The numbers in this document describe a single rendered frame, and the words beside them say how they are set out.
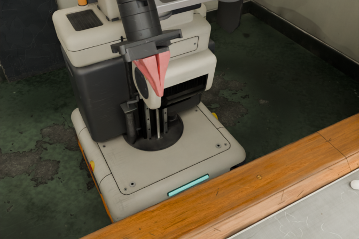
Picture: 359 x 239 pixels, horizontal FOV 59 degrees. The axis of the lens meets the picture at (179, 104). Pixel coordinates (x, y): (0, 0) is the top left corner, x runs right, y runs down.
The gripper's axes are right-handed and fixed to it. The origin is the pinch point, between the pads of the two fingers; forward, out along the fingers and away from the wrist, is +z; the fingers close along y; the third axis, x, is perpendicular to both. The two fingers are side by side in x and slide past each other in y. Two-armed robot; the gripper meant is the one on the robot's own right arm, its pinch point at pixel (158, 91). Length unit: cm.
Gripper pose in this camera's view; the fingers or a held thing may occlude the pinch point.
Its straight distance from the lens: 53.2
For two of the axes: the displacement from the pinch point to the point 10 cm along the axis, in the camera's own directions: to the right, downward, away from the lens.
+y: 8.8, -3.2, 3.6
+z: 2.2, 9.3, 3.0
